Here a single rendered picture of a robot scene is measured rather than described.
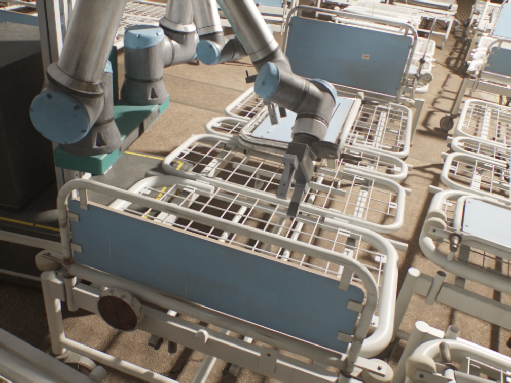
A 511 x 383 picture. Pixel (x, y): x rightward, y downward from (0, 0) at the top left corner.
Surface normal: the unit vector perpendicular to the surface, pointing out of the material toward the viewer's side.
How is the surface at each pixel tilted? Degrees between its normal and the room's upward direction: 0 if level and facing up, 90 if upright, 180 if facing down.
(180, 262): 90
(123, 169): 0
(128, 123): 0
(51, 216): 0
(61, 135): 94
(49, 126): 94
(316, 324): 90
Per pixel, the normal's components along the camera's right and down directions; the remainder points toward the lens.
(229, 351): -0.33, 0.46
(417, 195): 0.11, -0.85
